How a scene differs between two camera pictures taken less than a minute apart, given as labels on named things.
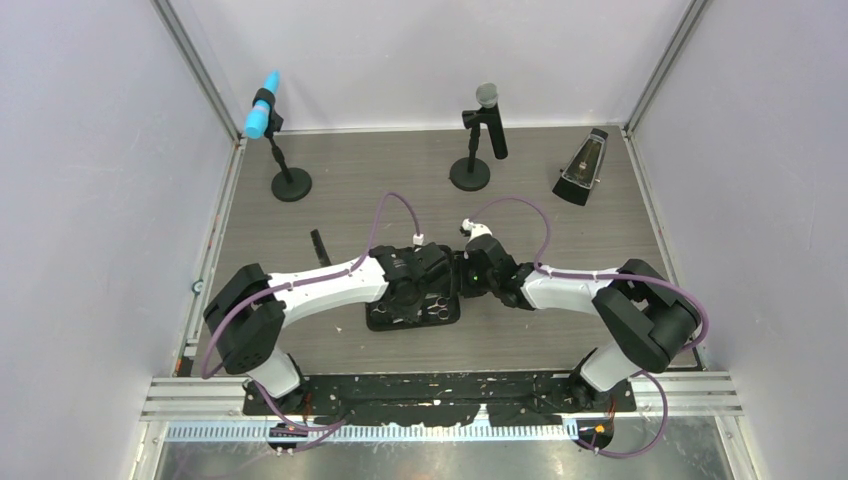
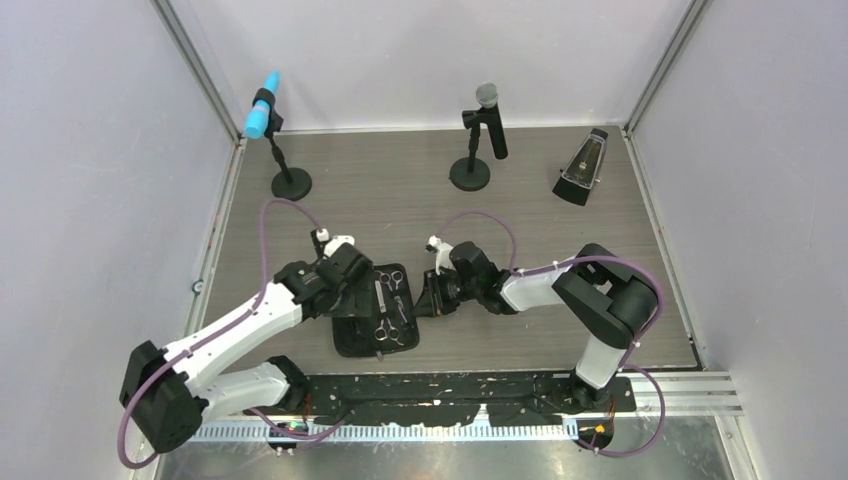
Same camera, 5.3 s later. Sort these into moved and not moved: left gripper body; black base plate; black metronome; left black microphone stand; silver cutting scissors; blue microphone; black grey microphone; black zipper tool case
Moved: silver cutting scissors; black zipper tool case; left gripper body
Not moved: black grey microphone; left black microphone stand; black metronome; blue microphone; black base plate
